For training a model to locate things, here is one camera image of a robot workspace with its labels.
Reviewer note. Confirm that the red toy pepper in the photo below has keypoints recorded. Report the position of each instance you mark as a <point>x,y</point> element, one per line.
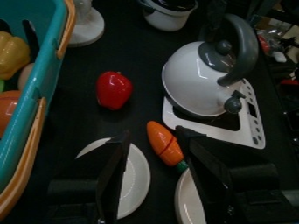
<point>114,90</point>

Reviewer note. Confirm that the white round object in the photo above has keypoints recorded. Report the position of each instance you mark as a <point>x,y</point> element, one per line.
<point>88,26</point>

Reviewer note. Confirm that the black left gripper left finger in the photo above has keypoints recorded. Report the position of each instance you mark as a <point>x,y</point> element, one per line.
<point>113,175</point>

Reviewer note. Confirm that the white background object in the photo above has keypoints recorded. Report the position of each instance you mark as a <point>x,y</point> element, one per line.
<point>280,57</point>

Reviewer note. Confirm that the beige toy egg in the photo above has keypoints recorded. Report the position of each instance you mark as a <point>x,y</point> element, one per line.
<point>26,77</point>

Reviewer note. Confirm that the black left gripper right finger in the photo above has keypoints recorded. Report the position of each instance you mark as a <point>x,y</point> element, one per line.
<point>210,175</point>

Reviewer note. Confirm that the orange toy carrot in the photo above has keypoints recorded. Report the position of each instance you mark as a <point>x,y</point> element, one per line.
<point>166,144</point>

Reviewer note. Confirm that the yellow toy pepper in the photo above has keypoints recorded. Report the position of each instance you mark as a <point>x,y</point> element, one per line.
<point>11,55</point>

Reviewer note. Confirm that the white toy pot black lid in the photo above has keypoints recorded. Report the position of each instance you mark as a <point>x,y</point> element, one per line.
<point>168,19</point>

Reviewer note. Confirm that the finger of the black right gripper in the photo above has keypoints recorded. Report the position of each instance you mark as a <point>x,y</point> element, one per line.
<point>220,14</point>

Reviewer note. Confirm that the orange toy fruit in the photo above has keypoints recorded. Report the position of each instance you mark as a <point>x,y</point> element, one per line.
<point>7,110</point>

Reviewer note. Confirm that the white toy plate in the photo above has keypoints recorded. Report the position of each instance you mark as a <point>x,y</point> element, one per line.
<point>137,175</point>
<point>188,201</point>

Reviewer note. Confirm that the red background object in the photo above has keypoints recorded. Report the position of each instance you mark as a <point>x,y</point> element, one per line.
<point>265,44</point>

